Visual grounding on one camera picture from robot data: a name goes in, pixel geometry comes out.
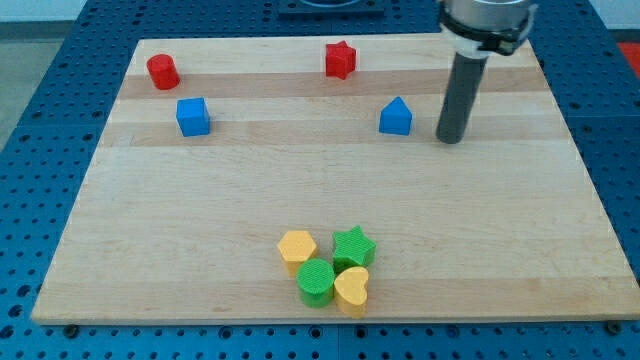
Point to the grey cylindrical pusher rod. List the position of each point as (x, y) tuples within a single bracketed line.
[(462, 88)]

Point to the yellow heart block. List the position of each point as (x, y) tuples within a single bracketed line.
[(351, 291)]

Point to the yellow hexagon block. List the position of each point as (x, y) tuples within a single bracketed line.
[(295, 248)]

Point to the green star block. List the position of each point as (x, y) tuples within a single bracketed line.
[(352, 248)]

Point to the blue cube block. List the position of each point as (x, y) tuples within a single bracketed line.
[(192, 117)]

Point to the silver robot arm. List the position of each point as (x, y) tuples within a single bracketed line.
[(478, 28)]

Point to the light wooden board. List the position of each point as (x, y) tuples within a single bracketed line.
[(167, 229)]

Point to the green cylinder block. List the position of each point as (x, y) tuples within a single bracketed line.
[(315, 281)]

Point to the blue triangle block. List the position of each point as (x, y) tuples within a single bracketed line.
[(396, 118)]

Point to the red cylinder block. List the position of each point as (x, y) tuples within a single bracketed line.
[(163, 71)]

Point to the red star block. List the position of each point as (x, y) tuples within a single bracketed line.
[(340, 60)]

